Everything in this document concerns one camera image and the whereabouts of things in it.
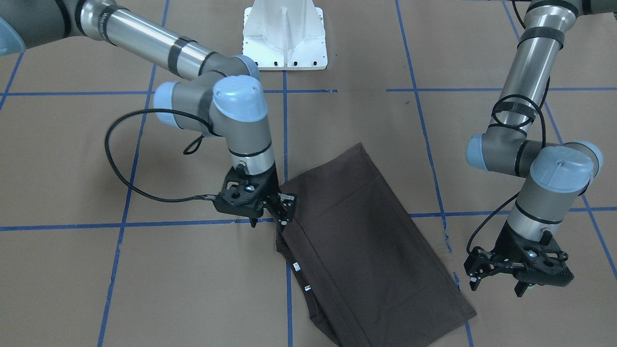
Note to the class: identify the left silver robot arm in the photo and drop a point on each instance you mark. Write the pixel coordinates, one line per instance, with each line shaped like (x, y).
(515, 144)

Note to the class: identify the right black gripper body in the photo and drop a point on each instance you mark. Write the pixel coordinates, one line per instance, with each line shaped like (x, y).
(268, 184)

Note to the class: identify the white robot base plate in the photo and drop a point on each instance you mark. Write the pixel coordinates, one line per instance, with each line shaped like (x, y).
(285, 35)

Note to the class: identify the dark brown t-shirt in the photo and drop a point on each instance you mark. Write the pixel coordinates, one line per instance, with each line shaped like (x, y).
(369, 277)

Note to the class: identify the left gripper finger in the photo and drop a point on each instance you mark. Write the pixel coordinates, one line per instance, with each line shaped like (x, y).
(481, 263)

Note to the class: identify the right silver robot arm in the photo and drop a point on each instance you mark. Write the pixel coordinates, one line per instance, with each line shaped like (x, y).
(220, 96)

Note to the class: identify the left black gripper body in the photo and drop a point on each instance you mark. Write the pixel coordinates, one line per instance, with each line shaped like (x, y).
(506, 243)

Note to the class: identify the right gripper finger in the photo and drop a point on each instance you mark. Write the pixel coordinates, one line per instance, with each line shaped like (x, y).
(282, 208)

